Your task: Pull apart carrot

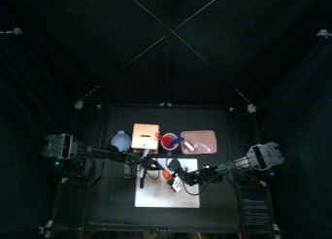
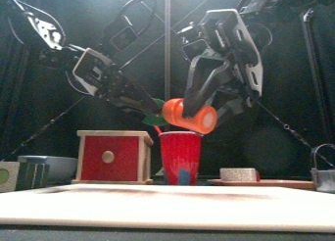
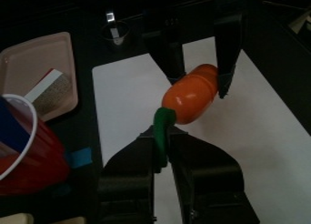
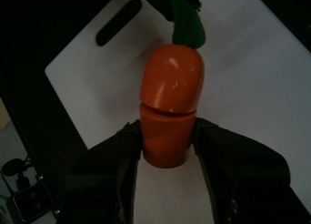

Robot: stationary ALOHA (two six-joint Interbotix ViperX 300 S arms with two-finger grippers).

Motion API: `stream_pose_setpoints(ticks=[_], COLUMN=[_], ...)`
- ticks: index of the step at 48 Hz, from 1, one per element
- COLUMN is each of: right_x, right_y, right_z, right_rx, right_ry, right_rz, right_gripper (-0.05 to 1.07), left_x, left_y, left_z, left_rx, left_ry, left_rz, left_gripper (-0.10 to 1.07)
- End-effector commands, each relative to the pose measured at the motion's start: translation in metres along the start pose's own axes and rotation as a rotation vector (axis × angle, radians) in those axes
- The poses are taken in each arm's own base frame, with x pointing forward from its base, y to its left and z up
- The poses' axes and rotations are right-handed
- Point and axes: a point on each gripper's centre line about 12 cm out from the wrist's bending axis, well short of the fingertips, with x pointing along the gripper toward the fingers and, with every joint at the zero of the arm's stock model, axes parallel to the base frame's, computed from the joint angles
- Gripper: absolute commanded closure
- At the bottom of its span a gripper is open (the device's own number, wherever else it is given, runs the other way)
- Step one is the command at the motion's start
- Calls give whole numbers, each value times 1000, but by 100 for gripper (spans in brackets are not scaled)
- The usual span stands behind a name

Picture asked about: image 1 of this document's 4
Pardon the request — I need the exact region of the white cutting mat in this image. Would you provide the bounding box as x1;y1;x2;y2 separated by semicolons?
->
133;157;201;209

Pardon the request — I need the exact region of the grey plastic bottle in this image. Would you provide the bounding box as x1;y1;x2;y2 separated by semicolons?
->
110;130;131;153

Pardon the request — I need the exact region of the small white block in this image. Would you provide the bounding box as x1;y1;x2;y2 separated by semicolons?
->
182;141;197;153

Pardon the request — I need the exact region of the white text label sticker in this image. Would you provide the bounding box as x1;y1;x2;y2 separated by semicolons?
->
239;198;270;227

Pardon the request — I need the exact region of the white triangular piece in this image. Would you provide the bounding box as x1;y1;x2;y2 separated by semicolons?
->
194;142;213;154

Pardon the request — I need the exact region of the orange toy carrot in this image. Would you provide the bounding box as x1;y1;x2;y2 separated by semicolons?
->
161;169;174;181

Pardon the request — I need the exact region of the red toy utensil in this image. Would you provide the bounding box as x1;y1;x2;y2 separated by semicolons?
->
155;132;173;147

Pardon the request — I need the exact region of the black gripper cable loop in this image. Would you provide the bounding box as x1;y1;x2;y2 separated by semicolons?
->
181;182;207;196

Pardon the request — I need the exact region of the black white toy knife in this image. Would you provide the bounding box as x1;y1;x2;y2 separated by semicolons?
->
137;166;146;189

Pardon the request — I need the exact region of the pink rectangular tray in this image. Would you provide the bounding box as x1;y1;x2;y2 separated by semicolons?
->
178;129;218;155

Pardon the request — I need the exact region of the blue toy utensil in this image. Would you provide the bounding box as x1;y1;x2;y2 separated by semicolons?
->
169;136;185;148

